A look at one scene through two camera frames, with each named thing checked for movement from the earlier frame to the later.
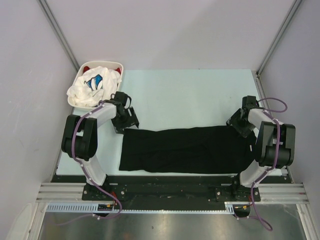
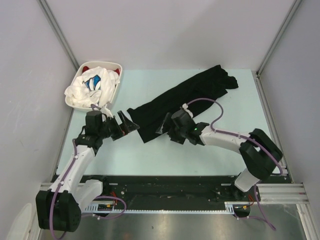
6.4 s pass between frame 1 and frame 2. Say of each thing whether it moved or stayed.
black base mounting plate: stayed
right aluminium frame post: stayed
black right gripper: moved
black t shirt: moved
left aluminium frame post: stayed
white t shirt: stayed
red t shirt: stayed
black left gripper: moved
